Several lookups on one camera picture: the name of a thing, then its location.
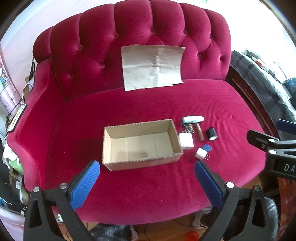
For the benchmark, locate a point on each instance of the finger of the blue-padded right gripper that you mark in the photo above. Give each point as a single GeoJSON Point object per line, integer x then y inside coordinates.
{"type": "Point", "coordinates": [286, 126]}

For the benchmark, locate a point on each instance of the cartoon print curtain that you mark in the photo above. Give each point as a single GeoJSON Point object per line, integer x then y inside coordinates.
{"type": "Point", "coordinates": [10, 97]}

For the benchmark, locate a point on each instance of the small white plug adapter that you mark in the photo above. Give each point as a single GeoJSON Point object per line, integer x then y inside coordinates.
{"type": "Point", "coordinates": [201, 154]}

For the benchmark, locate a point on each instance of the crumpled brown paper sheet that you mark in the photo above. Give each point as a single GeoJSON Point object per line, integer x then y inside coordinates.
{"type": "Point", "coordinates": [151, 66]}

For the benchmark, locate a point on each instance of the brown lipstick tube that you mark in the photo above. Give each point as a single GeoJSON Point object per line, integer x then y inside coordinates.
{"type": "Point", "coordinates": [200, 132]}

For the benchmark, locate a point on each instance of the metal keychain bunch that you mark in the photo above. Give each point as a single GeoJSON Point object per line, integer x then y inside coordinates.
{"type": "Point", "coordinates": [187, 128]}

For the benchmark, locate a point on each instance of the white light-blue tube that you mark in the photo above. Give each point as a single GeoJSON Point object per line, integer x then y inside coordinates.
{"type": "Point", "coordinates": [192, 119]}

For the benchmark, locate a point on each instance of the blue key fob tag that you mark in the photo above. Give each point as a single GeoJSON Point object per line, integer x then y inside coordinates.
{"type": "Point", "coordinates": [207, 148]}

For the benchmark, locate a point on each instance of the red velvet tufted sofa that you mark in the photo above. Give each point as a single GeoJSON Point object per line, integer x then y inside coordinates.
{"type": "Point", "coordinates": [79, 90]}

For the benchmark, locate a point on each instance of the open cardboard box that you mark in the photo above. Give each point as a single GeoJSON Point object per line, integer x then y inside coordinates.
{"type": "Point", "coordinates": [140, 145]}

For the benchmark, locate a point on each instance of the black round tape roll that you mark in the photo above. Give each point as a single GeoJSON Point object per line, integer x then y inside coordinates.
{"type": "Point", "coordinates": [211, 134]}

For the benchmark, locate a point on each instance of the dark plaid blanket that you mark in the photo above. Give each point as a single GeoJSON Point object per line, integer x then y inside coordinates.
{"type": "Point", "coordinates": [270, 92]}

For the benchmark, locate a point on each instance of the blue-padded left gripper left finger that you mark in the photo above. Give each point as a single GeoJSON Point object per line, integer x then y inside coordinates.
{"type": "Point", "coordinates": [80, 186]}

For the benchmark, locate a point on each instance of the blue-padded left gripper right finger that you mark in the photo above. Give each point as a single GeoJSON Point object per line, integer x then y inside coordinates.
{"type": "Point", "coordinates": [213, 185]}

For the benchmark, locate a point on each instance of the large white charger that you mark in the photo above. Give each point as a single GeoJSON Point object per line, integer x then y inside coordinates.
{"type": "Point", "coordinates": [186, 141]}

